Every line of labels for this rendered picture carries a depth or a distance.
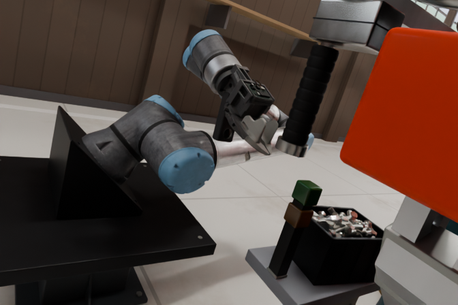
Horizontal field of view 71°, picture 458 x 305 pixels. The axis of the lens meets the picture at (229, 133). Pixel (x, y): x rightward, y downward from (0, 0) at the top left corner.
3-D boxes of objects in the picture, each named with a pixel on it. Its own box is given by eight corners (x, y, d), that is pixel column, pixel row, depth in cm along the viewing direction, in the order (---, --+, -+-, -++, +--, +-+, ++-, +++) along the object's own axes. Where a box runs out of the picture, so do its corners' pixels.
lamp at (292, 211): (294, 229, 62) (301, 212, 62) (281, 218, 66) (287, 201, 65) (309, 228, 65) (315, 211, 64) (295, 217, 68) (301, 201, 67)
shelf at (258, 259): (293, 318, 61) (298, 305, 60) (244, 259, 74) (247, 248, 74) (406, 282, 85) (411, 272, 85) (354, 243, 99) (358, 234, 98)
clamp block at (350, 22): (365, 46, 34) (385, -5, 33) (306, 37, 41) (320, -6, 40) (390, 58, 37) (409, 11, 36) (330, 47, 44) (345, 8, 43)
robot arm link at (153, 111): (129, 141, 114) (168, 111, 118) (152, 171, 104) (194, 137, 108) (105, 115, 102) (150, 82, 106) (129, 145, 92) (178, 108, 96)
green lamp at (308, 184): (303, 207, 61) (310, 188, 60) (289, 197, 65) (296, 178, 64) (317, 206, 64) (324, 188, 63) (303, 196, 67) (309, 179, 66)
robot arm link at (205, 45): (225, 45, 89) (210, 18, 80) (245, 72, 81) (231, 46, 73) (197, 63, 89) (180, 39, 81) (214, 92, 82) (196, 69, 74)
